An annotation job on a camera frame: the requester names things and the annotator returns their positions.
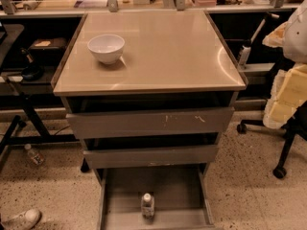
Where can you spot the black office chair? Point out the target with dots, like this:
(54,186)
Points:
(296,126)

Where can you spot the grey drawer cabinet with counter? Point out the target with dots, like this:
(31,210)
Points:
(171,60)

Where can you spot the grey middle drawer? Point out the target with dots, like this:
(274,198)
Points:
(150,157)

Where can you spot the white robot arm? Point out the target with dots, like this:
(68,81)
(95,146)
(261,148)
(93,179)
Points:
(289,87)

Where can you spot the white sneaker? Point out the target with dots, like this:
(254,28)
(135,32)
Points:
(22,221)

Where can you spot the plastic bottle with white cap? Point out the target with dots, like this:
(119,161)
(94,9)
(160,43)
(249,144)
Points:
(147,206)

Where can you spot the grey open bottom drawer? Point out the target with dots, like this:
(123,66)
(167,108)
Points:
(179,199)

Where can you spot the grey top drawer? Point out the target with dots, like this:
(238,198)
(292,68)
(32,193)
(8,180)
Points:
(149,122)

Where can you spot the black box on shelf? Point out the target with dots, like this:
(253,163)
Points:
(48,49)

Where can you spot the white spray bottle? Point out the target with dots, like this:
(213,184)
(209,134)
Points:
(244,53)

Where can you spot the plastic bottle on floor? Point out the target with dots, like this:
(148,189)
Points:
(34,154)

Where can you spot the black joystick device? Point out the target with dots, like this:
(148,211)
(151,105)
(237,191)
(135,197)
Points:
(32,71)

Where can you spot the white ceramic bowl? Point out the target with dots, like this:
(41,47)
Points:
(106,48)

